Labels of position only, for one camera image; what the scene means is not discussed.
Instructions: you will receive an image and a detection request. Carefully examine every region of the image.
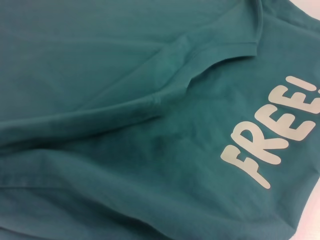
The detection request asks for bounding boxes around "teal blue shirt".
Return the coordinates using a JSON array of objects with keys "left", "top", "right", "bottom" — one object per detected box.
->
[{"left": 0, "top": 0, "right": 320, "bottom": 240}]

